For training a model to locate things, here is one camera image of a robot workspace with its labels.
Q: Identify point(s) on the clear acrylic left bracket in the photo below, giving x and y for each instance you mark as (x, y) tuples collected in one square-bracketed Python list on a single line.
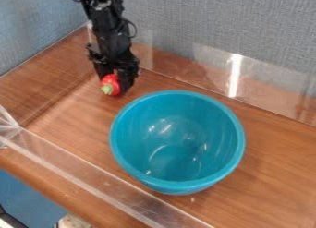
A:
[(9, 129)]

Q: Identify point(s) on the clear acrylic back barrier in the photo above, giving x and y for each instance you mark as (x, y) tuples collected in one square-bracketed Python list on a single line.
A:
[(280, 90)]

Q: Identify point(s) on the blue plastic bowl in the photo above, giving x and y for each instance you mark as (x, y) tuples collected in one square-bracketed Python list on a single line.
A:
[(178, 141)]

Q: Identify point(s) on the clear acrylic front barrier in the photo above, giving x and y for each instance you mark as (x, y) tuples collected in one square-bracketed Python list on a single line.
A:
[(103, 185)]

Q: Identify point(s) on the red toy strawberry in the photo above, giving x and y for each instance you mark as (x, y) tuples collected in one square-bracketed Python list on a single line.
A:
[(110, 85)]

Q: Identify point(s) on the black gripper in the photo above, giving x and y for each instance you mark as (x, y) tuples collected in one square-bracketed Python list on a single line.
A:
[(111, 54)]

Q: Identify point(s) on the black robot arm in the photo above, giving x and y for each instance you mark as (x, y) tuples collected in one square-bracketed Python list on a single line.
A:
[(105, 21)]

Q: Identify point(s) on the clear acrylic barrier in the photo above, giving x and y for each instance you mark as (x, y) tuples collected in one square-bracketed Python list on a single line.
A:
[(280, 90), (103, 185)]

